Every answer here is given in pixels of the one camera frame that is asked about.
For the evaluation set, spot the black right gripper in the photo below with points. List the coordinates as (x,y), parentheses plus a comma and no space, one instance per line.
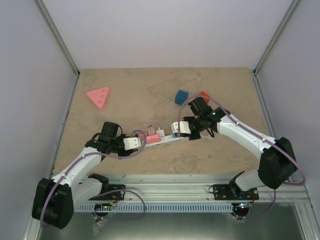
(196,136)

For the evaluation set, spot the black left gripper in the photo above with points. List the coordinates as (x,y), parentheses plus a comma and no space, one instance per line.
(127,153)

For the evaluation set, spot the white power strip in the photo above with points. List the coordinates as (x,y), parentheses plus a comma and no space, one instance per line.
(165,141)

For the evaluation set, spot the red cube socket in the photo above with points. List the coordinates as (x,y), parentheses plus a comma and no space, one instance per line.
(205,96)

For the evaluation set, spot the blue cube socket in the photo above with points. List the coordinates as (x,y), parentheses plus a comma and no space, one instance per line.
(180,97)

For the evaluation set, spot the pink round plug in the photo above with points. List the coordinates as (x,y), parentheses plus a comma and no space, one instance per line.
(152,139)

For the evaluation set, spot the pink power strip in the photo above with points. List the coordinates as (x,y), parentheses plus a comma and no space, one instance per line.
(98,96)

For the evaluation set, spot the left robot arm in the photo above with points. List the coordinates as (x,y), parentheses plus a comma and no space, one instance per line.
(57,198)

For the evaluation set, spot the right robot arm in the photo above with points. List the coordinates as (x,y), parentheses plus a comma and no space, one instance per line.
(276,157)

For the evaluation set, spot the pink rectangular adapter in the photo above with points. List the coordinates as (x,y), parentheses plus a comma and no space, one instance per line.
(141,136)

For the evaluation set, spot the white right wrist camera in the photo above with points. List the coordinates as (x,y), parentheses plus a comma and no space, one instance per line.
(180,128)

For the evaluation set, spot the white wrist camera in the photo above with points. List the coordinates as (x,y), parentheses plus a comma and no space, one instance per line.
(180,128)
(131,143)

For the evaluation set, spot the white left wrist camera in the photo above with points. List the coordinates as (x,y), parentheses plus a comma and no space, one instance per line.
(131,143)

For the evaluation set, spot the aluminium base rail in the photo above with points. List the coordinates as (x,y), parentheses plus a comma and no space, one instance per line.
(193,188)

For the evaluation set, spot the grey slotted cable duct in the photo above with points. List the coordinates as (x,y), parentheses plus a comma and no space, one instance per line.
(206,207)

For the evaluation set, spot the aluminium frame post right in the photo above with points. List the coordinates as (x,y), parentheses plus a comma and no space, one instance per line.
(277,34)

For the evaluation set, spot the aluminium frame post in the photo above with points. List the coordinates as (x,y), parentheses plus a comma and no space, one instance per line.
(56,34)
(277,34)

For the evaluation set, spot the aluminium frame post left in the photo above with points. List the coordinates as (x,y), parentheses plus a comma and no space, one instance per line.
(56,34)

